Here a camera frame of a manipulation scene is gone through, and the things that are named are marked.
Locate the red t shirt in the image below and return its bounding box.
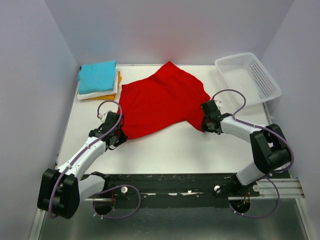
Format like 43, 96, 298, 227
119, 61, 211, 140

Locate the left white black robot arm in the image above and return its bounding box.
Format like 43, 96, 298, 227
37, 111, 128, 219

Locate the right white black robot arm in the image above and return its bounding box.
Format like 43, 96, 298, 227
201, 100, 293, 196

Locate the folded orange t shirt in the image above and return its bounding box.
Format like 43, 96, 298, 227
88, 71, 122, 100

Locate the folded white t shirt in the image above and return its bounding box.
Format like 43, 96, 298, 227
76, 71, 122, 101

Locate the white perforated plastic basket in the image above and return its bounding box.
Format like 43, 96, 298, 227
214, 52, 282, 107

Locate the folded light blue t shirt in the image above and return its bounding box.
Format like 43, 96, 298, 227
77, 60, 117, 95

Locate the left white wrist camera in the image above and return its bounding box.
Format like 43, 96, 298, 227
97, 110, 111, 123

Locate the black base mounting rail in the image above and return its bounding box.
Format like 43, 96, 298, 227
92, 171, 260, 209

